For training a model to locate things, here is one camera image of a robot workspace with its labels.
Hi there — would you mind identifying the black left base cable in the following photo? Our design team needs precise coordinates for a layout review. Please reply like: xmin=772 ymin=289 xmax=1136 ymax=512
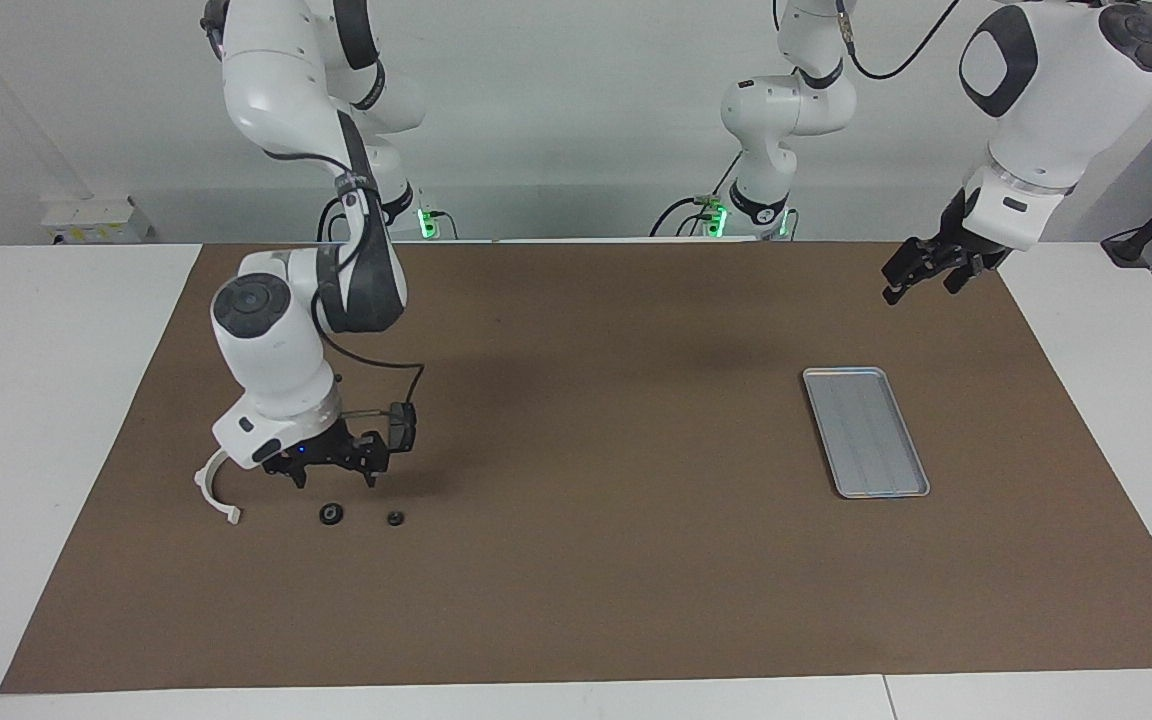
xmin=649 ymin=150 xmax=745 ymax=238

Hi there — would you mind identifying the silver metal tray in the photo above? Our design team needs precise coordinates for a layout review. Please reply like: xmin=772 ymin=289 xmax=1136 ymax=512
xmin=802 ymin=366 xmax=931 ymax=500

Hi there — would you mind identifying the white curved plastic bracket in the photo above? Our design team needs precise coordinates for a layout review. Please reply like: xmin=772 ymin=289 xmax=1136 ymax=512
xmin=194 ymin=448 xmax=243 ymax=526

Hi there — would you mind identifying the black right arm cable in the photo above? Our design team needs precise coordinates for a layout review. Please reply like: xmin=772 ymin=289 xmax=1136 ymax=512
xmin=314 ymin=180 xmax=427 ymax=423

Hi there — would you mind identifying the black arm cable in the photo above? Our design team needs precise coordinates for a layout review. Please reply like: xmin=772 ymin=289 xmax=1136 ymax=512
xmin=314 ymin=180 xmax=427 ymax=423
xmin=834 ymin=0 xmax=963 ymax=81

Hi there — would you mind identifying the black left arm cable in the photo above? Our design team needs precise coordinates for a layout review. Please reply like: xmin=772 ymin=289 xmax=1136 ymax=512
xmin=834 ymin=0 xmax=963 ymax=81

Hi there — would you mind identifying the white power box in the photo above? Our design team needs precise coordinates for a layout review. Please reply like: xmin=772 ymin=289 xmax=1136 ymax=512
xmin=41 ymin=195 xmax=152 ymax=244

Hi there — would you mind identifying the brown table mat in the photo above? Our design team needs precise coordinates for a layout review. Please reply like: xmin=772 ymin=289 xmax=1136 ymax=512
xmin=0 ymin=240 xmax=1152 ymax=694

